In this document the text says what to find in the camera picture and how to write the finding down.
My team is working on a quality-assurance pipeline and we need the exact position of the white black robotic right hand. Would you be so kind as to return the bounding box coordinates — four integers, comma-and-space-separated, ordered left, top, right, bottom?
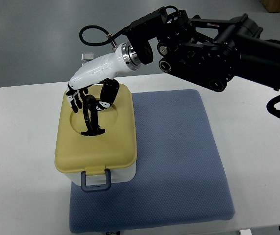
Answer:
65, 42, 141, 113

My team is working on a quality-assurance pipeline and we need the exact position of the yellow storage box lid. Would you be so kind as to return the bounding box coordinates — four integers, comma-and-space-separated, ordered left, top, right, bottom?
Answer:
55, 84, 137, 187

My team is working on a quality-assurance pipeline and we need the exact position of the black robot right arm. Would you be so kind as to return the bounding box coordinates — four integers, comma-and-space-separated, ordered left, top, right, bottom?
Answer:
118, 7, 280, 118

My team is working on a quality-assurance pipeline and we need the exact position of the white storage box base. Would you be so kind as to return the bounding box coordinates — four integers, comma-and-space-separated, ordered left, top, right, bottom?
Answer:
65, 162, 136, 186

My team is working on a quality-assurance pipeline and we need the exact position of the brown cardboard box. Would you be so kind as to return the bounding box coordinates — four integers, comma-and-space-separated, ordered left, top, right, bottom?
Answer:
260, 0, 280, 13

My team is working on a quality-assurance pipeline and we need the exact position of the upper metal floor plate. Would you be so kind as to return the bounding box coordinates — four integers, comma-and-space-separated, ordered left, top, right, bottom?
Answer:
81, 52, 94, 61

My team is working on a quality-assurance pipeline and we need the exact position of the blue quilted mat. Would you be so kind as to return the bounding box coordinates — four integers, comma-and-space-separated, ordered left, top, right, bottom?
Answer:
70, 89, 235, 234

